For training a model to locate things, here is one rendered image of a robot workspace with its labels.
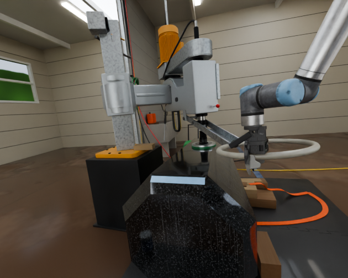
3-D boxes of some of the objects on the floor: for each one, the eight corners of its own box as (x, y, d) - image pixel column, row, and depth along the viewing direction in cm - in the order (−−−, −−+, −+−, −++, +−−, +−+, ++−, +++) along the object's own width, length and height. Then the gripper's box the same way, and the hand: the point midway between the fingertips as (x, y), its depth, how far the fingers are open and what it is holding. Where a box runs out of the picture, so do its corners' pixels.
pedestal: (93, 226, 183) (80, 160, 170) (127, 196, 244) (119, 145, 232) (148, 235, 162) (138, 160, 150) (170, 199, 224) (164, 144, 212)
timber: (281, 281, 108) (281, 265, 106) (261, 278, 111) (261, 262, 109) (267, 244, 137) (267, 231, 135) (251, 243, 140) (250, 230, 138)
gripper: (262, 127, 66) (264, 180, 68) (268, 124, 75) (270, 170, 77) (239, 128, 71) (242, 176, 74) (248, 125, 80) (251, 169, 83)
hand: (249, 170), depth 77 cm, fingers closed on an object, 5 cm apart
